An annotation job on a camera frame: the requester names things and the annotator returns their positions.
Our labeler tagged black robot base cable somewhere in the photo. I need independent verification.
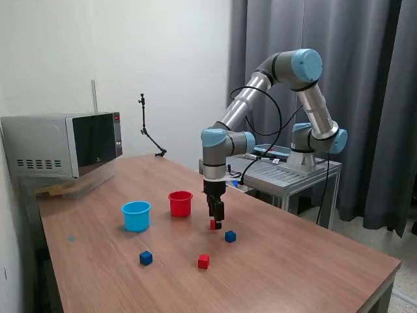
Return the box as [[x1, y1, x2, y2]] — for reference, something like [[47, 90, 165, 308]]
[[316, 152, 330, 226]]

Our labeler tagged blue plastic cup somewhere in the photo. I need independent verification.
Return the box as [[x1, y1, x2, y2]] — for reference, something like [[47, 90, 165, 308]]
[[121, 201, 152, 233]]

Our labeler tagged grey curtain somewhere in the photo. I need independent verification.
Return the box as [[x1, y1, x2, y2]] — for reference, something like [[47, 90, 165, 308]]
[[226, 0, 417, 239]]

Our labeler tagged wooden block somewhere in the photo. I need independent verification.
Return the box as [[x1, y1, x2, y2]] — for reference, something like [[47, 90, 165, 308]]
[[35, 184, 78, 198]]

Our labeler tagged grey metal robot stand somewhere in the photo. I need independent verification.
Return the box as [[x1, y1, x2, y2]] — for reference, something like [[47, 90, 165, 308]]
[[198, 148, 343, 229]]

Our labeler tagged red plastic cup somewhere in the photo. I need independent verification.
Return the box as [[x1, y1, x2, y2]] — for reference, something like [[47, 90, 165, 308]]
[[167, 190, 194, 218]]

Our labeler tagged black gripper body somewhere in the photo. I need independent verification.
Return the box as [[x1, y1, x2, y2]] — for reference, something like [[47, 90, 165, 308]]
[[204, 180, 226, 198]]

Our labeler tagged blue teach pendant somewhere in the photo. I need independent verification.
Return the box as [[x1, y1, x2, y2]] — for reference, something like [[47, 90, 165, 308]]
[[253, 144, 292, 157]]

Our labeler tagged silver microwave oven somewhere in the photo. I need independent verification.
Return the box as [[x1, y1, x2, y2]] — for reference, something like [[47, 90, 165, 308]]
[[0, 112, 124, 180]]

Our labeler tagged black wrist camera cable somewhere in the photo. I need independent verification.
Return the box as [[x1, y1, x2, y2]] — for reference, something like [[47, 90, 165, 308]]
[[229, 85, 306, 186]]

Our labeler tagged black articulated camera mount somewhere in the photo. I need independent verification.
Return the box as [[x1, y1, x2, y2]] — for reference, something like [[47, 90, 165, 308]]
[[137, 93, 167, 158]]

